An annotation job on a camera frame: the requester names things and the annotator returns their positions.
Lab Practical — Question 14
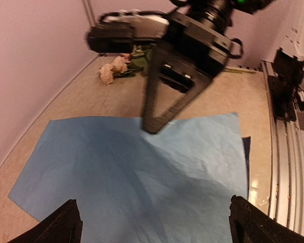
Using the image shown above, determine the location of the aluminium front frame rail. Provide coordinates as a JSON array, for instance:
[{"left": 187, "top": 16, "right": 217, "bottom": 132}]
[{"left": 260, "top": 61, "right": 304, "bottom": 236}]

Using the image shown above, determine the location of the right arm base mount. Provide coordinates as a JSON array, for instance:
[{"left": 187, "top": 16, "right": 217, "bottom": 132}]
[{"left": 267, "top": 48, "right": 304, "bottom": 122}]

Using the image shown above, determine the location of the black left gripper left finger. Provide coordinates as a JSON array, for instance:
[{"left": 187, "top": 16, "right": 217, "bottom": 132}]
[{"left": 10, "top": 199, "right": 83, "bottom": 242}]

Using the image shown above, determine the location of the blue wrapping paper sheet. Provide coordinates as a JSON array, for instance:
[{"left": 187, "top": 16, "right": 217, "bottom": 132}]
[{"left": 9, "top": 113, "right": 248, "bottom": 242}]

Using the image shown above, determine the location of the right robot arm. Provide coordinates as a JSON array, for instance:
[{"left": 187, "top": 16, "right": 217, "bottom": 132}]
[{"left": 86, "top": 0, "right": 269, "bottom": 134}]

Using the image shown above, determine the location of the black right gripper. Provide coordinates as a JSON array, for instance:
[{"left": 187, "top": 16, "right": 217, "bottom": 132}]
[{"left": 141, "top": 11, "right": 234, "bottom": 133}]

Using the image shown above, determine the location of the pale pink fake flower stem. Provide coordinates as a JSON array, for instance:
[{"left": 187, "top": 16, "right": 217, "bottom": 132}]
[{"left": 98, "top": 44, "right": 256, "bottom": 86}]

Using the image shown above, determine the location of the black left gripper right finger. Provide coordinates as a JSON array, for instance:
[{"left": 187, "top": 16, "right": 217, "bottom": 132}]
[{"left": 229, "top": 195, "right": 304, "bottom": 243}]

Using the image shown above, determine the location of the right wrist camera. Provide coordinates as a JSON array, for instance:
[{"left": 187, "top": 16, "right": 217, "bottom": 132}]
[{"left": 86, "top": 21, "right": 136, "bottom": 53}]

